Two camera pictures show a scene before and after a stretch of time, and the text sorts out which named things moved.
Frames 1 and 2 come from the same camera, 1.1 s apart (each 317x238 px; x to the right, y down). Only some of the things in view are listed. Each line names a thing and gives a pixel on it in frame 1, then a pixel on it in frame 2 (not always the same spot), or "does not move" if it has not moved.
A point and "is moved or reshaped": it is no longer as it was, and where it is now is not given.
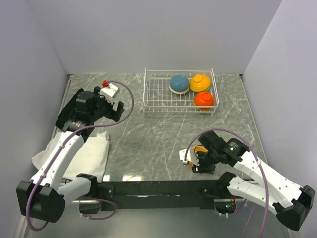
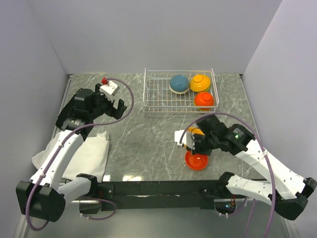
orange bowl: x=198 y=148 is moved or reshaped
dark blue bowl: x=179 y=83 does not move
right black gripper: x=201 y=168 to x=196 y=148
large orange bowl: x=199 y=83 does not move
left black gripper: x=98 y=97 does not move
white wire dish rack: x=180 y=91 does not move
